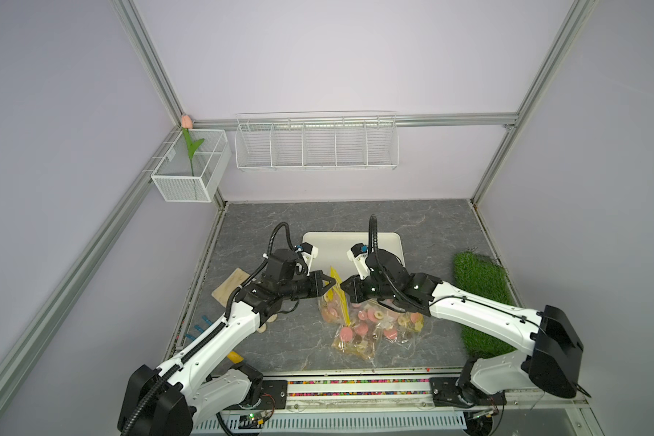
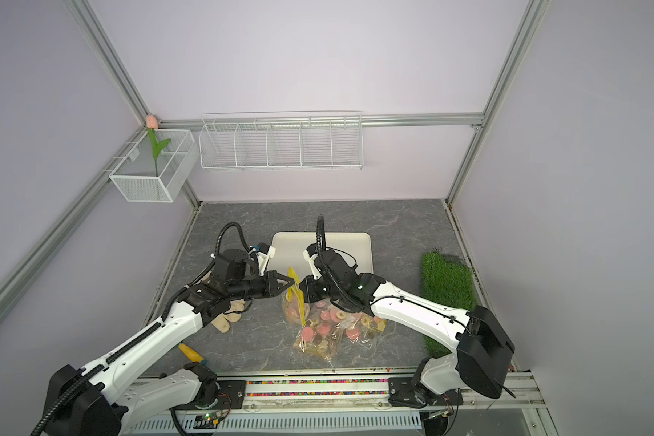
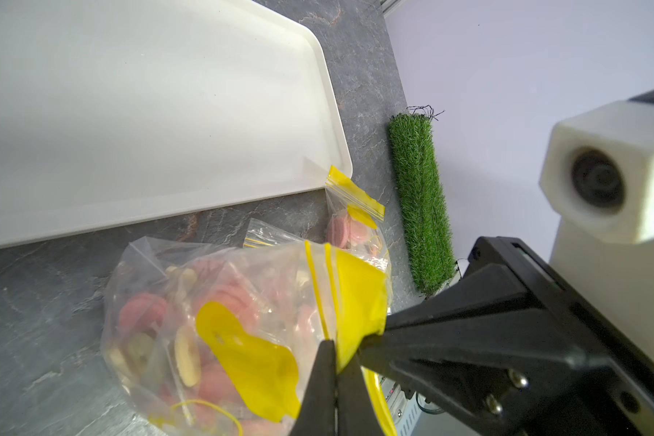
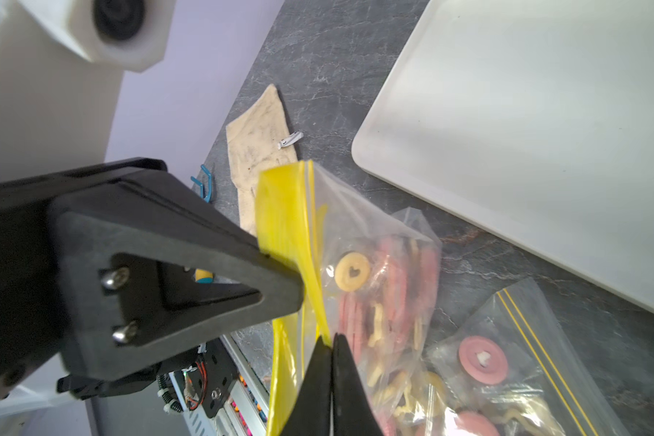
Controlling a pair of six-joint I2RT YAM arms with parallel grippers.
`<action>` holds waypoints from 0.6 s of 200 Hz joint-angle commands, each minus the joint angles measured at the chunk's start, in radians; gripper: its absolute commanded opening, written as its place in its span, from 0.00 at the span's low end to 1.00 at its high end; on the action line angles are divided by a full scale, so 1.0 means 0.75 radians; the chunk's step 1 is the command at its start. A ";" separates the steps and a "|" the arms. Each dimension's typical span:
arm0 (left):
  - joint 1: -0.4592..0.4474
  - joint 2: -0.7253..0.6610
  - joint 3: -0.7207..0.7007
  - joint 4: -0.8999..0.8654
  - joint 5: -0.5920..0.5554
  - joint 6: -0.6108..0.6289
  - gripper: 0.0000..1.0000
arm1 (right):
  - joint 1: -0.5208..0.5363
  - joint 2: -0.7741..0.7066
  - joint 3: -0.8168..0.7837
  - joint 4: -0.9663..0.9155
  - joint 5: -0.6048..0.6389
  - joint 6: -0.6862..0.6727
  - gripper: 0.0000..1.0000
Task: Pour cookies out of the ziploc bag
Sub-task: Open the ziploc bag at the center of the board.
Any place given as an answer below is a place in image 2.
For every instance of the beige work glove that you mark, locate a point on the beige work glove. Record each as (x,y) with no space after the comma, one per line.
(226,316)

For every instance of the white wire wall basket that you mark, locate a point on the white wire wall basket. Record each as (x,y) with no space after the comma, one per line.
(281,140)

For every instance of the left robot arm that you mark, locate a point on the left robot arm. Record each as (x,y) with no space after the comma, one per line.
(98,398)

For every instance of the pink artificial tulip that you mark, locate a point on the pink artificial tulip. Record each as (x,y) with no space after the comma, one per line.
(157,146)

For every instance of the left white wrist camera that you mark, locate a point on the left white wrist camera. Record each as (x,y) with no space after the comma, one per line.
(264,253)

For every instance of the cookie ziploc bag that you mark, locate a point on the cookie ziploc bag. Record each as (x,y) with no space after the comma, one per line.
(363,328)
(295,308)
(325,326)

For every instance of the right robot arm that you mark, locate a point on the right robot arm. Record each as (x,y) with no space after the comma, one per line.
(480,351)

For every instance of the white mesh wall box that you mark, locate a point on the white mesh wall box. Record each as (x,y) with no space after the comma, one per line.
(134,175)

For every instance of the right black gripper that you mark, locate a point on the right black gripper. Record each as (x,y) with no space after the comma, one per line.
(306,287)

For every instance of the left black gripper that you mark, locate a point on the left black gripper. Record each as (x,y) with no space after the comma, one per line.
(271,283)

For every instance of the blue yellow garden rake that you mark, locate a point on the blue yellow garden rake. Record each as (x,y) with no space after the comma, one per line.
(191,354)

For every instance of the green artificial grass mat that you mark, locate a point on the green artificial grass mat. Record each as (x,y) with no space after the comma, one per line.
(446,279)

